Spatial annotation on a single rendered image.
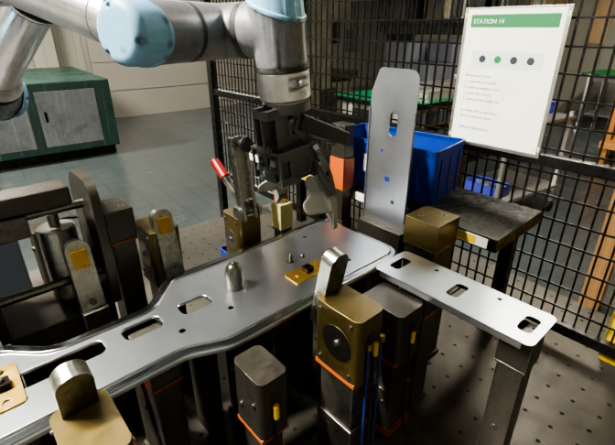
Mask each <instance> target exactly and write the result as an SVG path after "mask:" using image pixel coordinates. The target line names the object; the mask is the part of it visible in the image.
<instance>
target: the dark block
mask: <svg viewBox="0 0 615 445"><path fill-rule="evenodd" d="M101 205H102V212H103V217H104V220H105V225H106V229H107V233H108V237H109V242H110V246H111V250H112V254H113V261H114V266H115V270H116V275H117V278H118V283H119V287H120V291H121V295H122V300H120V301H118V302H117V304H118V308H119V312H120V316H121V318H122V317H124V316H127V315H129V314H131V313H134V312H136V311H138V310H140V309H142V308H144V307H145V306H147V305H148V302H147V297H146V289H145V283H144V279H143V274H142V269H141V265H140V259H139V254H138V250H137V245H136V240H135V239H137V238H138V237H137V230H136V225H135V217H134V211H133V207H132V206H131V205H130V204H128V203H127V202H126V201H124V200H123V199H122V198H120V197H114V198H111V199H106V200H102V201H101Z"/></svg>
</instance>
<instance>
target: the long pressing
mask: <svg viewBox="0 0 615 445"><path fill-rule="evenodd" d="M303 236H306V237H307V238H303ZM334 246H336V247H338V248H339V249H340V250H341V251H342V252H344V253H345V254H346V255H347V256H348V257H349V259H350V260H351V261H348V264H347V267H346V271H345V275H344V278H343V282H342V284H345V285H347V286H350V285H352V284H354V283H355V282H357V281H359V280H361V279H363V278H364V277H367V276H368V275H370V274H372V273H373V272H375V271H377V270H378V269H377V268H376V267H377V266H378V265H379V264H381V263H382V262H384V261H386V260H388V259H390V258H392V257H394V256H395V255H397V253H396V251H395V250H394V248H392V247H391V246H390V245H388V244H385V243H382V242H380V241H378V240H376V239H374V238H371V237H370V236H368V235H366V234H363V233H360V232H358V231H355V230H353V229H351V228H350V227H348V226H345V225H343V224H341V223H339V222H338V227H337V228H336V229H335V230H333V229H332V227H331V225H330V223H329V220H328V218H324V219H318V220H315V221H314V222H310V223H307V224H304V225H302V226H299V227H297V228H295V229H292V230H290V231H287V232H285V233H281V234H279V235H276V236H273V237H271V238H268V239H266V240H263V241H261V242H259V243H256V244H252V245H249V246H247V247H244V248H243V249H240V250H237V251H235V252H232V253H230V254H227V255H224V256H221V257H219V258H216V259H213V260H211V261H209V262H207V263H204V264H201V265H199V266H194V267H192V268H190V269H188V270H185V271H182V272H180V273H177V274H175V275H173V276H171V277H169V278H168V279H166V280H165V281H164V282H163V284H162V285H161V287H160V288H159V290H158V291H157V293H156V294H155V295H154V297H153V298H152V300H151V301H150V303H149V304H148V305H147V306H145V307H144V308H142V309H140V310H138V311H136V312H134V313H131V314H129V315H127V316H124V317H122V318H120V319H118V320H114V321H112V322H109V323H107V324H105V325H103V326H101V327H98V328H96V329H94V330H91V331H87V332H85V333H83V334H81V335H79V336H76V337H74V338H71V339H69V340H67V341H65V342H61V343H57V344H53V345H49V346H29V345H7V346H1V347H0V367H2V366H5V365H7V364H10V363H15V364H16V367H17V370H18V372H19V375H20V377H21V376H23V375H24V374H28V373H30V372H33V371H35V370H37V369H38V368H41V367H43V366H45V365H48V364H51V363H53V362H56V361H57V360H59V359H62V358H64V357H66V356H68V355H71V354H73V353H76V352H78V351H80V350H82V349H85V348H87V347H89V346H92V345H94V344H96V343H100V344H101V345H102V346H103V348H104V349H105V351H104V352H103V353H101V354H99V355H97V356H95V357H93V358H91V359H89V360H87V361H85V362H86V363H87V365H88V366H89V368H90V370H91V372H92V375H93V377H94V381H95V384H96V388H97V391H98V390H105V391H107V392H108V393H109V395H110V397H111V398H112V399H114V398H116V397H117V396H119V395H121V394H123V393H125V392H127V391H129V390H131V389H133V388H134V387H136V386H138V385H141V384H143V383H144V382H146V381H148V380H150V379H151V378H153V377H155V376H157V375H159V374H162V373H164V372H165V371H167V370H168V369H170V368H172V367H174V366H176V365H178V364H181V363H183V362H185V361H187V360H190V359H193V358H198V357H201V356H206V355H210V354H215V353H222V352H226V351H229V350H232V349H235V348H237V347H239V346H241V345H243V344H245V343H246V342H248V341H250V340H252V339H254V338H255V337H257V336H259V335H261V334H263V333H264V332H266V331H269V330H271V329H273V328H274V327H275V326H277V325H279V324H281V323H282V322H284V321H286V320H289V319H291V318H292V317H294V316H296V315H297V314H299V313H300V312H302V311H304V310H306V309H309V308H310V307H312V303H313V298H314V294H315V289H316V284H317V280H318V275H316V276H314V277H312V278H310V279H308V280H306V281H304V282H302V283H300V284H295V283H294V282H292V281H291V280H289V279H287V278H286V277H285V274H287V273H289V272H291V271H293V270H295V269H297V268H299V267H301V266H303V265H305V264H308V263H310V262H312V261H314V260H319V261H321V257H322V256H323V255H324V254H325V253H326V252H327V251H328V250H329V249H330V248H331V247H334ZM289 254H292V256H293V262H294V263H291V264H290V263H288V256H289ZM301 254H304V256H305V257H304V258H300V255H301ZM232 261H235V262H238V263H239V264H240V265H241V266H242V269H243V281H244V288H243V289H242V290H240V291H236V292H231V291H228V290H227V289H226V286H225V276H224V271H225V267H226V266H227V265H228V264H229V263H230V262H232ZM198 298H207V299H208V300H209V301H210V302H211V304H210V305H208V306H206V307H204V308H202V309H198V310H196V311H194V312H192V313H190V314H183V313H182V312H181V311H180V310H179V308H180V307H181V306H183V305H186V304H188V303H190V302H191V301H194V300H196V299H198ZM229 307H233V309H228V308H229ZM152 319H158V320H159V321H160V322H161V323H162V326H161V327H159V328H157V329H155V330H153V331H150V332H148V333H146V334H144V335H142V336H139V337H137V338H135V339H133V340H127V339H126V338H125V337H124V336H123V333H124V332H125V331H127V330H129V329H131V328H133V327H135V326H137V325H139V324H142V323H144V322H146V321H148V320H152ZM180 330H186V331H185V332H183V333H180V332H179V331H180ZM24 390H25V393H26V396H27V401H26V402H25V403H24V404H22V405H20V406H18V407H14V408H12V409H10V410H8V411H6V412H5V413H3V414H0V445H27V444H28V443H29V442H31V441H33V440H36V439H38V438H40V437H42V436H44V435H46V434H47V433H49V432H50V431H51V430H52V429H51V426H50V424H49V419H50V417H51V416H52V414H54V413H55V412H56V411H58V407H57V404H56V401H55V398H54V396H53V393H52V390H51V387H50V384H49V378H47V379H45V380H43V381H41V382H38V383H36V384H34V385H32V386H29V387H27V388H24Z"/></svg>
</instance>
